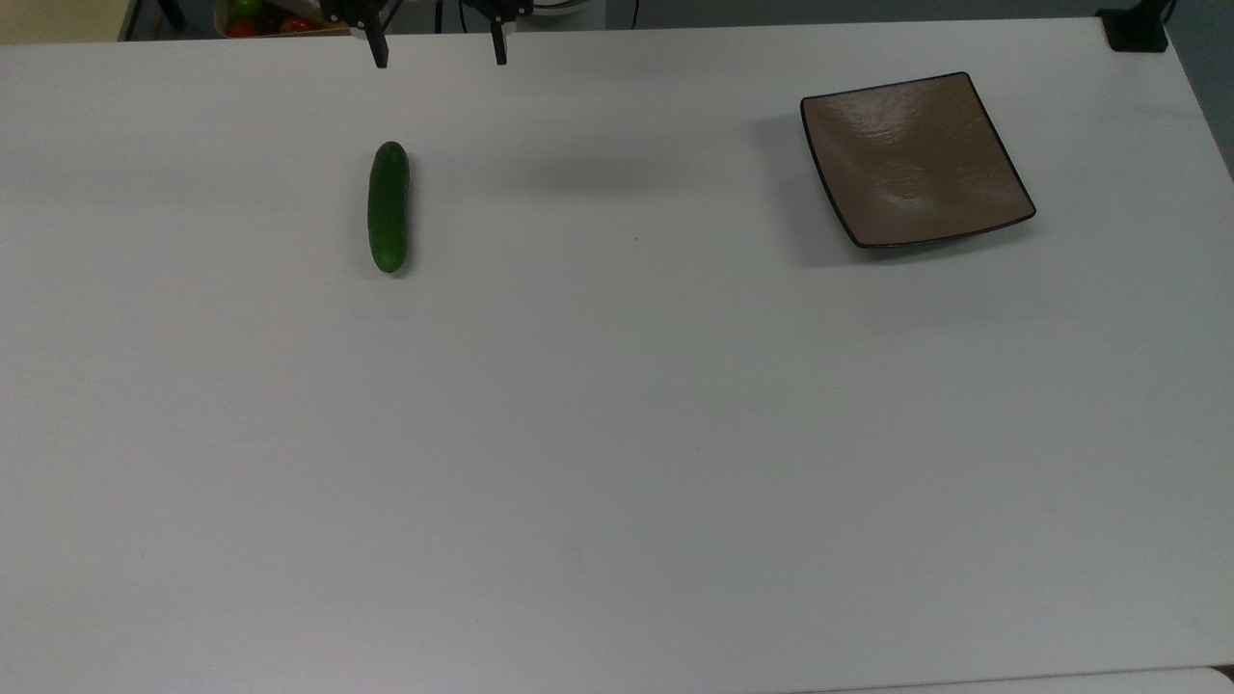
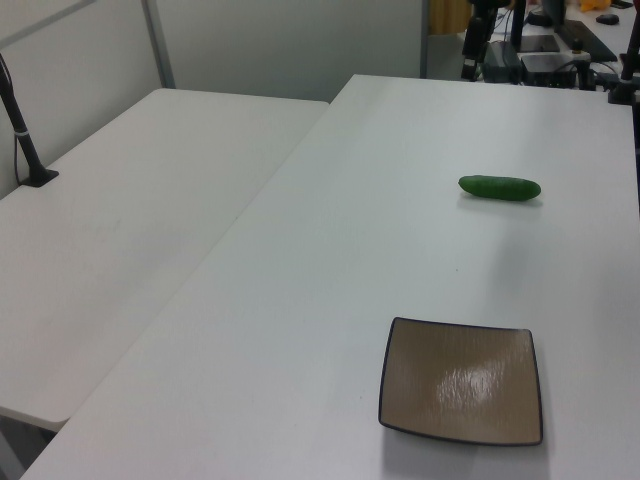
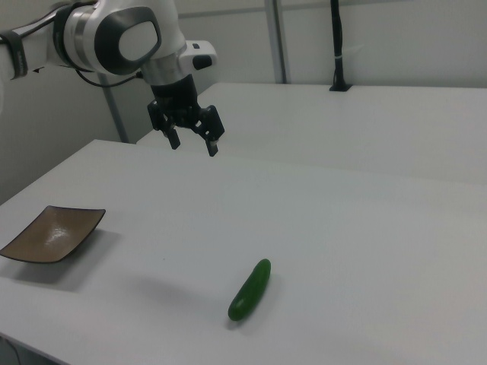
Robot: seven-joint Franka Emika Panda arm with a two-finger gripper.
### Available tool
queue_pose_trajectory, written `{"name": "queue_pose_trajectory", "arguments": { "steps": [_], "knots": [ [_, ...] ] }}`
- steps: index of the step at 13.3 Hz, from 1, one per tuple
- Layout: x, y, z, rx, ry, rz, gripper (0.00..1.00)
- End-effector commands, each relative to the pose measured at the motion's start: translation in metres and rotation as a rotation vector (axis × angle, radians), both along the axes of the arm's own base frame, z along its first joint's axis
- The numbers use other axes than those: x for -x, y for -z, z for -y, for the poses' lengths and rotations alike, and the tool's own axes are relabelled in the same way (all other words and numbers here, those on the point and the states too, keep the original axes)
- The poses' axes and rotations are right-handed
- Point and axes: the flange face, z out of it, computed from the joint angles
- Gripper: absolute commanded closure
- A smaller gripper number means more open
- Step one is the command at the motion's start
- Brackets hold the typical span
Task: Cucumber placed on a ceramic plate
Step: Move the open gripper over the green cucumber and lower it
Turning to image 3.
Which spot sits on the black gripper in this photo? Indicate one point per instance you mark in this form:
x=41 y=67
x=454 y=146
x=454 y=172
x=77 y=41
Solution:
x=176 y=99

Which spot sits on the green cucumber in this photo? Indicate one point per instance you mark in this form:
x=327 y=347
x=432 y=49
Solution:
x=249 y=291

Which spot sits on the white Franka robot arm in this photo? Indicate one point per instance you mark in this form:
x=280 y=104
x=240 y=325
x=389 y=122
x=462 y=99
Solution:
x=87 y=34

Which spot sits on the brown square ceramic plate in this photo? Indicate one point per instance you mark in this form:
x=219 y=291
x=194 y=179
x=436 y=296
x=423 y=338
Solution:
x=51 y=235

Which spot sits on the black pole with base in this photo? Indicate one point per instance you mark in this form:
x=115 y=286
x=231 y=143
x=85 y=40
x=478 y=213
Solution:
x=338 y=45

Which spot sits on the grey wall profile post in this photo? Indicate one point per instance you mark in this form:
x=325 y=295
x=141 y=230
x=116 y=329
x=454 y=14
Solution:
x=113 y=110
x=277 y=42

